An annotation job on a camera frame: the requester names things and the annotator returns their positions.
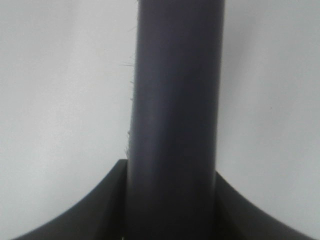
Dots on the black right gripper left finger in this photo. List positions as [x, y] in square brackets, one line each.
[100, 215]

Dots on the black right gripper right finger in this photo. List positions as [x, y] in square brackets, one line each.
[236, 218]

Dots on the purple brush black bristles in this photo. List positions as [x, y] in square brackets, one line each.
[172, 137]

